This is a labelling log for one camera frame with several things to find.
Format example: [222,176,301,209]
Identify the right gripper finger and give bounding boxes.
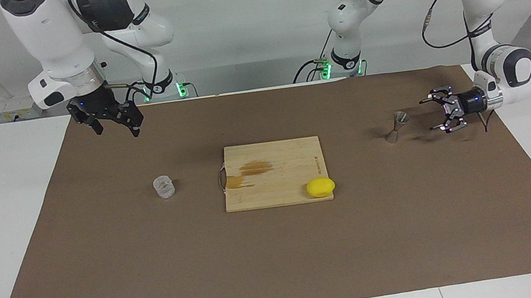
[114,100,146,140]
[66,100,106,139]

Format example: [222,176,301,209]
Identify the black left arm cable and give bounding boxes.
[359,0,509,147]

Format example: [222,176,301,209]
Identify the white power strip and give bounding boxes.
[0,95,44,123]

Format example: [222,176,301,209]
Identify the metal cutting board handle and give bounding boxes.
[216,164,229,194]

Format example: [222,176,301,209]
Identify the brown paper table mat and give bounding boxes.
[0,55,531,298]

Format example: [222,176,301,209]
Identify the wooden cutting board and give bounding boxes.
[218,135,334,214]

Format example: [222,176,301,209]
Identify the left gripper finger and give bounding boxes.
[427,112,470,136]
[417,85,461,112]

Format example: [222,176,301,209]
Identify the small clear glass cup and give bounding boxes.
[152,174,176,201]

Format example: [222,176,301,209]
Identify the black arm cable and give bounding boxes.
[359,0,509,147]
[67,0,164,111]

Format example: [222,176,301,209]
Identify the black base cables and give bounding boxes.
[288,30,338,84]

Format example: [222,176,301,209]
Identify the yellow lemon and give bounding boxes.
[305,175,337,200]

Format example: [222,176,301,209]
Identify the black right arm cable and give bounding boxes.
[67,0,164,111]

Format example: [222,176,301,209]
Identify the steel double jigger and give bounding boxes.
[382,110,413,145]

